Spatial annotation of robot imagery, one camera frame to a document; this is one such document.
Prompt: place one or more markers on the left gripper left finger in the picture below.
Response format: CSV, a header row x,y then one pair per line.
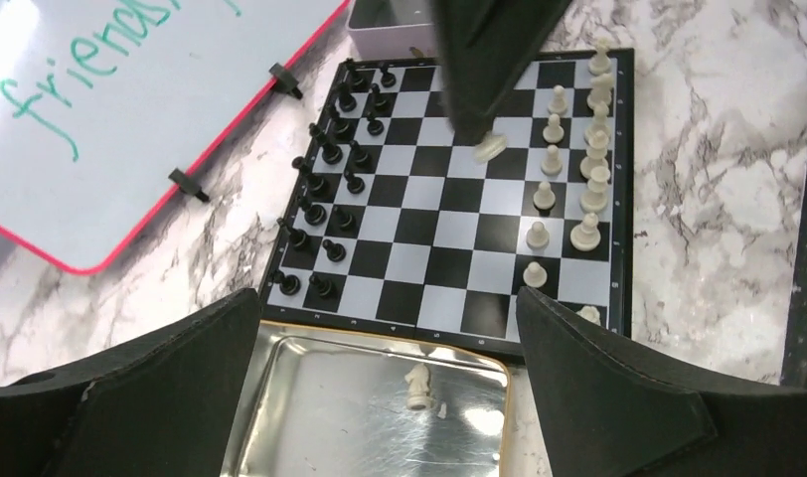
x,y
161,404

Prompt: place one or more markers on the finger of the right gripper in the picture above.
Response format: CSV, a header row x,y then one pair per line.
x,y
483,48

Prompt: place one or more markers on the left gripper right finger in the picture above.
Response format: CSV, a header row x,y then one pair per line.
x,y
609,406

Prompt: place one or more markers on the white piece corner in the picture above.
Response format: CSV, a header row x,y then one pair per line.
x,y
591,314

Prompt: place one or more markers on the white rook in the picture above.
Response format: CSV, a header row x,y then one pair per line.
x,y
600,63

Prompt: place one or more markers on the white knight back row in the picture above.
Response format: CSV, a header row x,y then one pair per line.
x,y
601,90

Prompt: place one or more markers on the white piece back row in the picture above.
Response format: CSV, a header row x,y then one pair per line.
x,y
595,197
595,153

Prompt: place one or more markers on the white chess piece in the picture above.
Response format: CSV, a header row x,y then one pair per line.
x,y
544,198
537,236

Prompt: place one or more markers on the gold tin with white pieces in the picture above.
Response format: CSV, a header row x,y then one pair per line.
x,y
323,402

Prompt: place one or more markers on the empty silver metal tin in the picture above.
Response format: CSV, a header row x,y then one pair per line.
x,y
391,29

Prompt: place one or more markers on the black easel foot right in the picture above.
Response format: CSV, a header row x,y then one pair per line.
x,y
284,81

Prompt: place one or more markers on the black easel foot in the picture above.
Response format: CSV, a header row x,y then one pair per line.
x,y
284,81
188,185

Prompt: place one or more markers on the black and white chessboard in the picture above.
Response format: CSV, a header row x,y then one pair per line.
x,y
395,229

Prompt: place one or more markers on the black easel foot left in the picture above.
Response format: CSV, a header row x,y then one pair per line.
x,y
188,185

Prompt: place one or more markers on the white board with pink frame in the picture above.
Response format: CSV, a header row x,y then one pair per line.
x,y
101,101

